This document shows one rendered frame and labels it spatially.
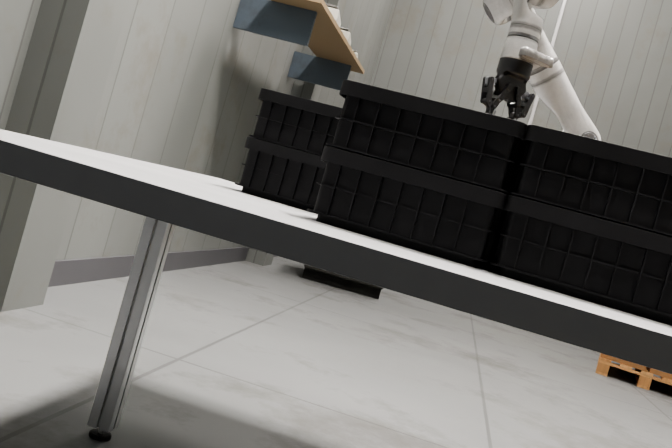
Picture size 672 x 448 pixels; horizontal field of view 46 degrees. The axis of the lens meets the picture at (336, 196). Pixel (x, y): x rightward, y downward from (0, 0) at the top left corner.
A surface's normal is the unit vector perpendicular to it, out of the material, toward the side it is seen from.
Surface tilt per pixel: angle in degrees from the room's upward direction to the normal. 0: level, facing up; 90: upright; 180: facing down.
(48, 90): 90
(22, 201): 90
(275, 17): 90
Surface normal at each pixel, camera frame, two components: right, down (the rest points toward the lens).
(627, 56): -0.15, -0.04
